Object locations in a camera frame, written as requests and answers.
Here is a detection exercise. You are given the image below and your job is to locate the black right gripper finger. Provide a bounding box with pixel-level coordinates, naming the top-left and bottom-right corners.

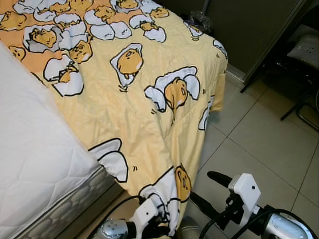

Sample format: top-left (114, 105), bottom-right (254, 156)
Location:
top-left (189, 192), bottom-right (221, 221)
top-left (207, 171), bottom-right (233, 188)

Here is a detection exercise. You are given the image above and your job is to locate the yellow cartoon egg print blanket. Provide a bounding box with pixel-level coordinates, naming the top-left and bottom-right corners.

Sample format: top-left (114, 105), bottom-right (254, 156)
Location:
top-left (0, 0), bottom-right (228, 235)

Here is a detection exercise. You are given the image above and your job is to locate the white quilted mattress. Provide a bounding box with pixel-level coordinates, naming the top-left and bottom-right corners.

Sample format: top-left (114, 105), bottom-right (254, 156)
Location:
top-left (0, 42), bottom-right (118, 239)

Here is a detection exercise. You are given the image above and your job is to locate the dark wardrobe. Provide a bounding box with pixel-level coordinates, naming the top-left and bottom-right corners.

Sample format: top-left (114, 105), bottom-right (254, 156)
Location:
top-left (155, 0), bottom-right (319, 93)

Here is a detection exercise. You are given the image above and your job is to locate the black chair grey cushion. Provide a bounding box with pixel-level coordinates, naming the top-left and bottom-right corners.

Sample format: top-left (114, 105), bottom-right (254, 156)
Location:
top-left (279, 25), bottom-right (319, 132)

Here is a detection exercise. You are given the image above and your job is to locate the crumpled clear plastic bag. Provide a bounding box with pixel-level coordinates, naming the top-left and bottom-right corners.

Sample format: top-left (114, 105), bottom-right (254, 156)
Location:
top-left (188, 11), bottom-right (212, 34)

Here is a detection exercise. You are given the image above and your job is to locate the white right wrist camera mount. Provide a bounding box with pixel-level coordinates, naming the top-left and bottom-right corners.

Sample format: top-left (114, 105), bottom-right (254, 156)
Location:
top-left (228, 173), bottom-right (261, 212)

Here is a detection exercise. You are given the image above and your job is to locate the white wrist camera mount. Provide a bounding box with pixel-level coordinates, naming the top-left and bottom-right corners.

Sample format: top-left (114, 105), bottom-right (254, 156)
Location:
top-left (131, 198), bottom-right (159, 230)
top-left (228, 173), bottom-right (261, 212)

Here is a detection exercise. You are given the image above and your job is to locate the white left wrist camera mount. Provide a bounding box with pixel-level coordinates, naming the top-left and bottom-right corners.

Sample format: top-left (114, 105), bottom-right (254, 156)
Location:
top-left (131, 198), bottom-right (159, 230)

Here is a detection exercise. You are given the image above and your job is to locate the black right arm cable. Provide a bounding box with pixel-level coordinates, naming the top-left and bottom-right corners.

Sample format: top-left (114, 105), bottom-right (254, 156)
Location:
top-left (199, 209), bottom-right (280, 239)

